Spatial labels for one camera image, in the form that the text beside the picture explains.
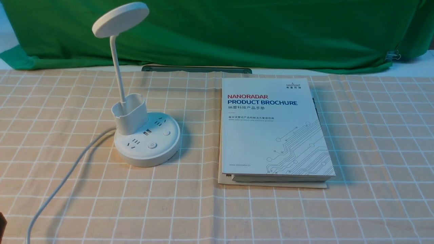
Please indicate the white desk lamp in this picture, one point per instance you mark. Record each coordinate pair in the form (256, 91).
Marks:
(143, 139)

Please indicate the white product brochure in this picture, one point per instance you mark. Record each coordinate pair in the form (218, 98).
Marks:
(270, 132)

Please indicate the dark flat bar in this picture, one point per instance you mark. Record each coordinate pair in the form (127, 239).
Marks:
(194, 69)

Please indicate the orange checkered tablecloth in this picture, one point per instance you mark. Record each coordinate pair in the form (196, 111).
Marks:
(379, 131)

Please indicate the green backdrop cloth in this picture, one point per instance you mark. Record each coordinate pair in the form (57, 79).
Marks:
(331, 36)

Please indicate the silver binder clip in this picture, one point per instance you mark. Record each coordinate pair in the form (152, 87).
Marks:
(392, 55)

